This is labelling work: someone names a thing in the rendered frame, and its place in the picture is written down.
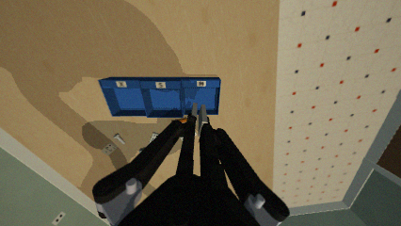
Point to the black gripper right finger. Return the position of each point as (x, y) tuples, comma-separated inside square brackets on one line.
[(263, 204)]

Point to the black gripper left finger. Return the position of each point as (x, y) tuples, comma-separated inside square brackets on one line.
[(118, 193)]

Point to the blue rack of labelled bins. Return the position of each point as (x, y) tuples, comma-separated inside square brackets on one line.
[(160, 97)]

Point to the grey bolt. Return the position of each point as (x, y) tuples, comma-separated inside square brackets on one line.
[(121, 140)]

